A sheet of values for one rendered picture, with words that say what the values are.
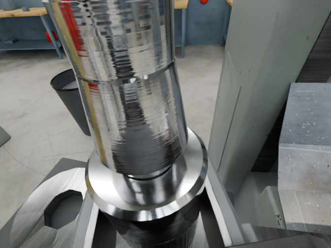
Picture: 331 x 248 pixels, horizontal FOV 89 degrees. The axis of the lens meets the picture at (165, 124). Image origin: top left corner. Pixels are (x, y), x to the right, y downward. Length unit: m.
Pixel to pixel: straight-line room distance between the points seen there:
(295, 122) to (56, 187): 0.48
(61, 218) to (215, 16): 4.23
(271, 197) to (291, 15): 0.41
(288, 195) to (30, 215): 0.50
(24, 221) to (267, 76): 0.47
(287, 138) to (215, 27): 3.95
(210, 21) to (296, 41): 3.89
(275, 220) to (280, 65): 0.36
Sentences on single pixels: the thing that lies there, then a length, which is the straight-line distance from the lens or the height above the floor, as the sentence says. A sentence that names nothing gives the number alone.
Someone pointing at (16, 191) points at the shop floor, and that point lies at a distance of 2.01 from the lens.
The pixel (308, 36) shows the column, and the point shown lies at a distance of 0.45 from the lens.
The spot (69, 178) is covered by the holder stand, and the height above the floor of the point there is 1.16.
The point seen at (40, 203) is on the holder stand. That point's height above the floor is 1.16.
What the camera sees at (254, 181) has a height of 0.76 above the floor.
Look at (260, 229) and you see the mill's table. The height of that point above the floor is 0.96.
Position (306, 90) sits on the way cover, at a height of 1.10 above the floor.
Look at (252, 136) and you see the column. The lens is 0.57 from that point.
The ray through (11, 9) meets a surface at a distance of 5.51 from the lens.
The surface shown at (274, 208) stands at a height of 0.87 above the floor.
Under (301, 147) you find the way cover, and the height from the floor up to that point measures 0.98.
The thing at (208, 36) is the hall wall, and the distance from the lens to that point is 4.36.
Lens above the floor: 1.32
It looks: 42 degrees down
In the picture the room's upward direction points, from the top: 5 degrees counter-clockwise
